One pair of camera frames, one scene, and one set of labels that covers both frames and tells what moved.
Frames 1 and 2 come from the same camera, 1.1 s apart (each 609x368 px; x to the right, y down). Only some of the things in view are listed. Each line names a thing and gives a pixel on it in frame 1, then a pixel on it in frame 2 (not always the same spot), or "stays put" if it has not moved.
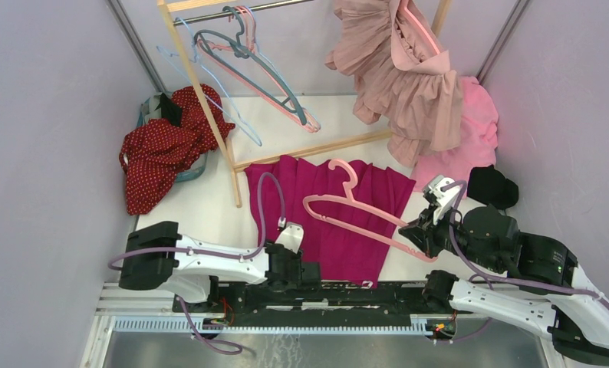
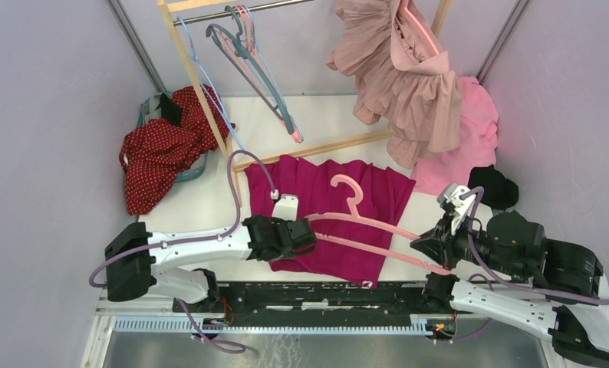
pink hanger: (350, 201) -> (357, 219)
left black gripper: (294, 256) -> (277, 221)
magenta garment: (340, 216) stays put
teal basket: (149, 110) stays put
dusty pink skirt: (399, 77) stays put
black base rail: (261, 300) stays put
